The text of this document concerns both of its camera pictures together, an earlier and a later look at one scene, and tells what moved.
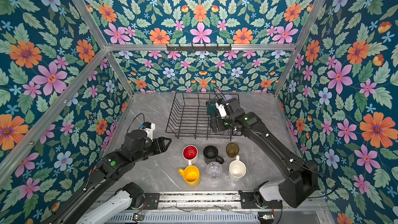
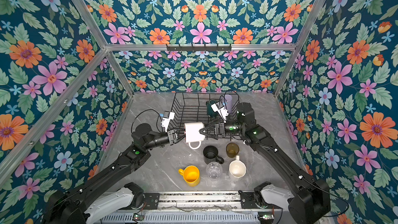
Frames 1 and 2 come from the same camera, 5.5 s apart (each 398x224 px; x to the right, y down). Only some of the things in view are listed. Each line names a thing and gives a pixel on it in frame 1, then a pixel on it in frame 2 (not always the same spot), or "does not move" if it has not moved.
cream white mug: (237, 168) does not move
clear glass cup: (214, 170) does not move
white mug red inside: (190, 154) to (192, 133)
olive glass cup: (232, 149) does not move
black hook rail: (199, 48) does not move
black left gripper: (162, 147) to (173, 136)
